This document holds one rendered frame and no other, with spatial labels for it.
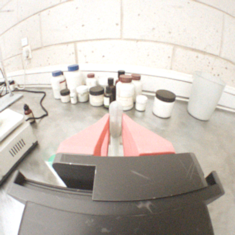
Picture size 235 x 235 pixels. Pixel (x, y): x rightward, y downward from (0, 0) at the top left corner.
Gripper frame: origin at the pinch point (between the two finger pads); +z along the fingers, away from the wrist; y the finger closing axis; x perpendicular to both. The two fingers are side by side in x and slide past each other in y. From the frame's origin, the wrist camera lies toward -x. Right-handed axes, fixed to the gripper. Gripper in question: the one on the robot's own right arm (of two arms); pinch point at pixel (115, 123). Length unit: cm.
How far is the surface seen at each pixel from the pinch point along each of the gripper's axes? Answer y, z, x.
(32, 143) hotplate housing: 20.8, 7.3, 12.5
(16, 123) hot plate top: 21.7, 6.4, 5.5
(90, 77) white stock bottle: 9.9, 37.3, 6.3
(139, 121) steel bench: -7.1, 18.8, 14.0
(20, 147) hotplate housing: 21.9, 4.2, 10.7
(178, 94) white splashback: -26.9, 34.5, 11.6
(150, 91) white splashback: -15.0, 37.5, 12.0
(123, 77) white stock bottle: -2.3, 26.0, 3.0
